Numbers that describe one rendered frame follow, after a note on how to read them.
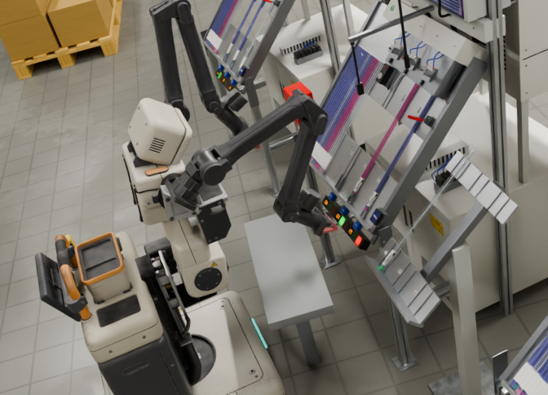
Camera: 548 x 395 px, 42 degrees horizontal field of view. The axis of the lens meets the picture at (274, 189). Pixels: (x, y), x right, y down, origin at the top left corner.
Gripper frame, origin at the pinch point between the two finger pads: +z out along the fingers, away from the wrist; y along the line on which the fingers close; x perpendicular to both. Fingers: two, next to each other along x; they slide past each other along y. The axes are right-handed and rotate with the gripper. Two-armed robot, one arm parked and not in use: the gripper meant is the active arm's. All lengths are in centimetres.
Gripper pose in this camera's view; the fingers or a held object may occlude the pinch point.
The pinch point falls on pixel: (335, 228)
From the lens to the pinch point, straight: 266.1
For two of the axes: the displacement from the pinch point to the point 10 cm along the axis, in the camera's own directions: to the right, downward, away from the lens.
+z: 7.9, 3.1, 5.3
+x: -5.0, 8.2, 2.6
